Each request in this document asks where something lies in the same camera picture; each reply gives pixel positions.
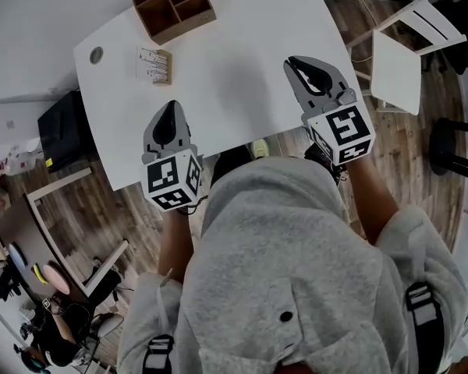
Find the white chair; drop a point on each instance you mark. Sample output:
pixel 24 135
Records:
pixel 396 72

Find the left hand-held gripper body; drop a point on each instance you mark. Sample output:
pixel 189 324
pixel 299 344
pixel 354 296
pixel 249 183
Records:
pixel 171 181

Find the person's left forearm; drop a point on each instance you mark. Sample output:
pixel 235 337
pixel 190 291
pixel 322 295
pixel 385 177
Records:
pixel 175 244

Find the blue plate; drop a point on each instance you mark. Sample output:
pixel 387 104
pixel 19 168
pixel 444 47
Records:
pixel 17 256

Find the white water dispenser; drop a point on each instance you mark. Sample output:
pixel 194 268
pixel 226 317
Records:
pixel 19 131

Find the black cabinet box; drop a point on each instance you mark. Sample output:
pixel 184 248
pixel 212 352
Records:
pixel 66 131

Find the black office chair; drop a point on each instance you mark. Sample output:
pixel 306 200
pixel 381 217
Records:
pixel 462 53

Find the dark brown table white legs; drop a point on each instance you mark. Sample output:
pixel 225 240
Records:
pixel 27 228

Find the person's grey sweatshirt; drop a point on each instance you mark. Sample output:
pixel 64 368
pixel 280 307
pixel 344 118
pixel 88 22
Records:
pixel 277 248

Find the yellow banana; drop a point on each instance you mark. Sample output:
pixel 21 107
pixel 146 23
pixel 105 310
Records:
pixel 40 274

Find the person's right forearm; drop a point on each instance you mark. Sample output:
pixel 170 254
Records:
pixel 370 201

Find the cluster of spare water jugs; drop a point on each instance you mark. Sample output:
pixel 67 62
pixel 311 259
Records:
pixel 19 164

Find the pink plate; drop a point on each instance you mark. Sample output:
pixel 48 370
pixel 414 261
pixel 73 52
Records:
pixel 56 279

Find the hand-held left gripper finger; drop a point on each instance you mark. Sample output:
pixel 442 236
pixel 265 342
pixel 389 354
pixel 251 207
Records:
pixel 185 135
pixel 165 127

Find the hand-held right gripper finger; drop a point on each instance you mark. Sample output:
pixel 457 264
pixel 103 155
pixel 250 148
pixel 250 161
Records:
pixel 296 86
pixel 316 77

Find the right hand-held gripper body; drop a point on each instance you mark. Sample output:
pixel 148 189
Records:
pixel 347 131

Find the black electronics box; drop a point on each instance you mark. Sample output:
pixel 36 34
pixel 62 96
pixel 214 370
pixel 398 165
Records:
pixel 316 156

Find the person's black trousers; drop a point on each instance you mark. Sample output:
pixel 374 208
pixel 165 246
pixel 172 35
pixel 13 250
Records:
pixel 230 166

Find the brown wooden compartment box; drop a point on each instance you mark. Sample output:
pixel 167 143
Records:
pixel 187 25

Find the grey round stool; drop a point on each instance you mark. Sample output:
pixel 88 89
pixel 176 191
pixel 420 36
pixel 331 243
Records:
pixel 109 323

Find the person's yellow shoe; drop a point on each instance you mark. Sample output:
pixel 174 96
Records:
pixel 259 148

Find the black stool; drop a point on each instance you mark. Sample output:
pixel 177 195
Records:
pixel 446 142

